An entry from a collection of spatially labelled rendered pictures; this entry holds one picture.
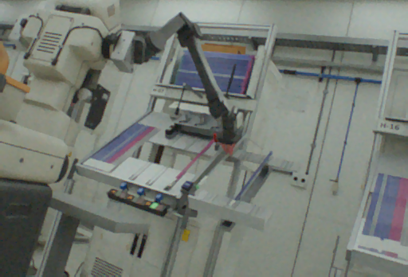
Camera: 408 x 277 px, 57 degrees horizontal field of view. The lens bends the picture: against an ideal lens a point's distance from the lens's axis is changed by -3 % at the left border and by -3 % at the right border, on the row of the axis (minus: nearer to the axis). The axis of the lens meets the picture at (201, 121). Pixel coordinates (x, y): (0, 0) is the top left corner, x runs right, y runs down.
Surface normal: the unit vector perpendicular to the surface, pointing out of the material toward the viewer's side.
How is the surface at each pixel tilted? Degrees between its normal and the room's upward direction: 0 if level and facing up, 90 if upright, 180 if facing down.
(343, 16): 90
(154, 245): 90
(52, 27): 82
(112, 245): 90
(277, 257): 90
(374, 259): 134
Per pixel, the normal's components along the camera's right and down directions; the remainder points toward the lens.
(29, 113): -0.17, -0.36
